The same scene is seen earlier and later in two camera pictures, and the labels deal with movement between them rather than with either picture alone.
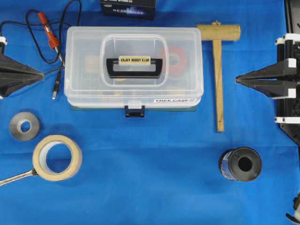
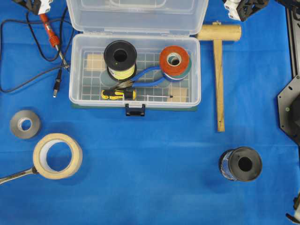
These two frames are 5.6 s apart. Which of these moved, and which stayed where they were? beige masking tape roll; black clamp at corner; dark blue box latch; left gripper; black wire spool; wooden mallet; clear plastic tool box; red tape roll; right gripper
Moved: right gripper; clear plastic tool box; left gripper
Stayed: dark blue box latch; beige masking tape roll; black clamp at corner; wooden mallet; black wire spool; red tape roll
